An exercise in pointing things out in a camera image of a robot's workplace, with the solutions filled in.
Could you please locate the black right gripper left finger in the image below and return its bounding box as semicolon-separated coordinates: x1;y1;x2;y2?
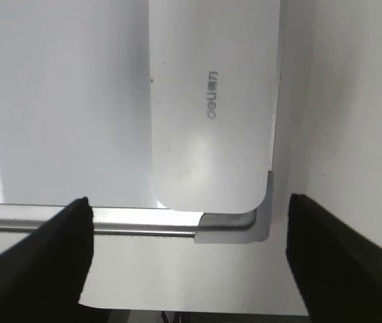
0;196;94;323

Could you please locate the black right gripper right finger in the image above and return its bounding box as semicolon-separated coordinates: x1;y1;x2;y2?
286;194;382;322

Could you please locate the white board eraser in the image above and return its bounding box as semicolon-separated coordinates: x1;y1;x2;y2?
149;1;280;214

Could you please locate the white board with aluminium frame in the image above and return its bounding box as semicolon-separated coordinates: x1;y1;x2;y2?
0;1;286;244

